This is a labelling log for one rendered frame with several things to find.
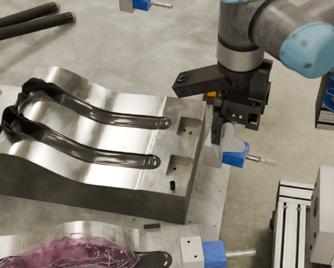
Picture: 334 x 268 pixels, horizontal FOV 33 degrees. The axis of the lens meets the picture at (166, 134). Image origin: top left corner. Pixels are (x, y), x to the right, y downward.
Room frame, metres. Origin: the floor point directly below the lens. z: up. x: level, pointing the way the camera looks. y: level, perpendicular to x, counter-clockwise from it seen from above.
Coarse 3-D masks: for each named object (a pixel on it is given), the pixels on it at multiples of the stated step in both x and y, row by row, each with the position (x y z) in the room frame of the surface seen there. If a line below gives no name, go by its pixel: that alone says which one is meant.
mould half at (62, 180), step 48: (0, 96) 0.96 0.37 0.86; (96, 96) 0.91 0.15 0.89; (144, 96) 0.92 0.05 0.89; (0, 144) 0.74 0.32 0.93; (96, 144) 0.78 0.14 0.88; (144, 144) 0.78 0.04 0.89; (192, 144) 0.77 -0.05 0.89; (0, 192) 0.73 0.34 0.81; (48, 192) 0.70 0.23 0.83; (96, 192) 0.68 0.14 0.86; (144, 192) 0.66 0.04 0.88
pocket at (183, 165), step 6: (174, 156) 0.75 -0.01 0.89; (180, 156) 0.74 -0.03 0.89; (174, 162) 0.75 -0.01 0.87; (180, 162) 0.74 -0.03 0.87; (186, 162) 0.74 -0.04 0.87; (192, 162) 0.74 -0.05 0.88; (168, 168) 0.73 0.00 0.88; (174, 168) 0.74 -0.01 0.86; (180, 168) 0.74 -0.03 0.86; (186, 168) 0.74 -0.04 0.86; (168, 174) 0.72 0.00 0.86; (174, 174) 0.72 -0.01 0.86; (180, 174) 0.72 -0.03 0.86; (186, 174) 0.72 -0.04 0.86
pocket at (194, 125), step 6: (180, 120) 0.85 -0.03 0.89; (186, 120) 0.85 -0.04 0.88; (192, 120) 0.85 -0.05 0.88; (198, 120) 0.85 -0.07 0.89; (180, 126) 0.85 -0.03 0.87; (186, 126) 0.85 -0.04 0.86; (192, 126) 0.85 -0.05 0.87; (198, 126) 0.85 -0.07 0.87; (180, 132) 0.83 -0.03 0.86; (186, 132) 0.83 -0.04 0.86; (192, 132) 0.83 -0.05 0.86; (198, 132) 0.82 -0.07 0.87
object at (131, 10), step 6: (120, 0) 1.22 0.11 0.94; (132, 0) 1.21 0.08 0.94; (138, 0) 1.21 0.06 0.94; (144, 0) 1.21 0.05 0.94; (150, 0) 1.22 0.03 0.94; (120, 6) 1.22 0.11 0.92; (126, 6) 1.21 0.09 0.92; (132, 6) 1.21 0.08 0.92; (138, 6) 1.21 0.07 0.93; (144, 6) 1.20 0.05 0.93; (150, 6) 1.21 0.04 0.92; (162, 6) 1.20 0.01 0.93; (168, 6) 1.19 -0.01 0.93; (132, 12) 1.21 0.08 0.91
